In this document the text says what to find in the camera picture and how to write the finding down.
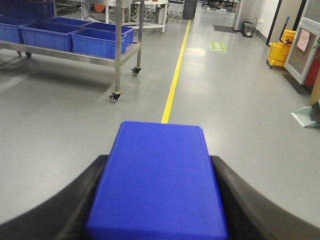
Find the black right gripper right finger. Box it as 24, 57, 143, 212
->
210, 155, 320, 240

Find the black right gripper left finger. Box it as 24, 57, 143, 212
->
0, 155, 109, 240

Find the small blue box part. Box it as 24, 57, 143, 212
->
84, 121, 231, 240

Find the yellow mop bucket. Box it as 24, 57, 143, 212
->
266, 29, 296, 69

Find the stainless steel cart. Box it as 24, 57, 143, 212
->
0, 0, 143, 103

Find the green floor sign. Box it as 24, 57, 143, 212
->
210, 41, 227, 53

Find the blue plastic bin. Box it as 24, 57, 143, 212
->
19, 21, 83, 52
71, 28, 117, 60

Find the steel trash can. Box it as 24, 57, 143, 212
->
241, 22, 256, 38

